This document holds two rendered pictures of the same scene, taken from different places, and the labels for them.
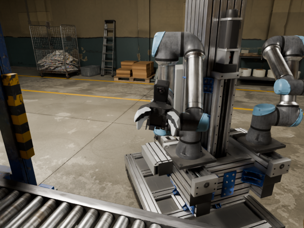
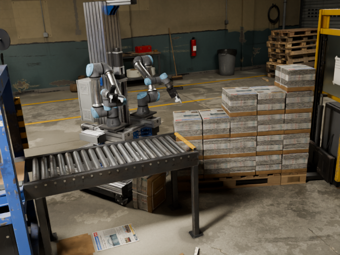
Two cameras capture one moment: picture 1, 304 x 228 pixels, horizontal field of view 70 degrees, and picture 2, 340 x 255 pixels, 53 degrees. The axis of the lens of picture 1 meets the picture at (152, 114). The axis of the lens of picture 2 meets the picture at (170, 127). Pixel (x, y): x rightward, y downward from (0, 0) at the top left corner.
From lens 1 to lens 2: 2.42 m
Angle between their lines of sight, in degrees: 34
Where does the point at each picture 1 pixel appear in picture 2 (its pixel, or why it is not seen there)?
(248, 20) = not seen: hidden behind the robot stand
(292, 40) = (145, 58)
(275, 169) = (155, 123)
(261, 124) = (142, 102)
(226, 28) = (116, 57)
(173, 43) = (99, 69)
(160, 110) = (115, 95)
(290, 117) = (154, 96)
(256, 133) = (141, 108)
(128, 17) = not seen: outside the picture
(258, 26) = not seen: hidden behind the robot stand
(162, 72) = (94, 83)
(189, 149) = (115, 121)
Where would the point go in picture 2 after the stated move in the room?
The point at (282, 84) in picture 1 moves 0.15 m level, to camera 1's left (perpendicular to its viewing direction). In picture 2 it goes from (147, 80) to (135, 82)
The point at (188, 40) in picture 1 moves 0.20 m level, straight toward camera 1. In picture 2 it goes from (105, 67) to (112, 69)
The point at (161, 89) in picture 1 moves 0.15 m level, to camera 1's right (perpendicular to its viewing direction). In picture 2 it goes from (113, 88) to (128, 85)
